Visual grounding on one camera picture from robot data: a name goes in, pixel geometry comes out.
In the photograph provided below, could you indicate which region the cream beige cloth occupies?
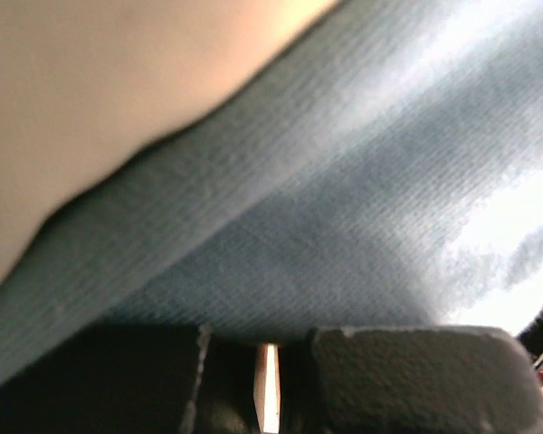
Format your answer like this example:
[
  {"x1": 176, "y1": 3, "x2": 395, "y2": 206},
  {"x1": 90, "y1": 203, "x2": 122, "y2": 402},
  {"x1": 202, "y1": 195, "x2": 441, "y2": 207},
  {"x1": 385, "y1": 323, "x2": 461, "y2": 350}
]
[{"x1": 0, "y1": 1, "x2": 332, "y2": 283}]

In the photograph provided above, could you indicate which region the grey-blue cloth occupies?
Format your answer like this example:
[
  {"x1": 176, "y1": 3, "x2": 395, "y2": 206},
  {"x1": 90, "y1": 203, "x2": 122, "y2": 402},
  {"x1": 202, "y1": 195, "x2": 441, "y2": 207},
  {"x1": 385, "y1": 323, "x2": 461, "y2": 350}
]
[{"x1": 0, "y1": 1, "x2": 543, "y2": 385}]

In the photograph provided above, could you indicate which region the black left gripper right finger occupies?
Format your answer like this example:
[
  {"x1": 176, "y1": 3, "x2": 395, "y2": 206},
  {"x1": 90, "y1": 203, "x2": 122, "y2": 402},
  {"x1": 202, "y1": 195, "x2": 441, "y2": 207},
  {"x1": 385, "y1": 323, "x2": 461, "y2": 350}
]
[{"x1": 309, "y1": 327, "x2": 543, "y2": 433}]

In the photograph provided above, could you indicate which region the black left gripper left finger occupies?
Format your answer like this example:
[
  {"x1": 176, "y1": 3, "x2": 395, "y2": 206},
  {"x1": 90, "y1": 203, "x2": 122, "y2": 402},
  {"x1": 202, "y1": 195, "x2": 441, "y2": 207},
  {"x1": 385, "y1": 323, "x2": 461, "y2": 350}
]
[{"x1": 0, "y1": 325, "x2": 211, "y2": 433}]

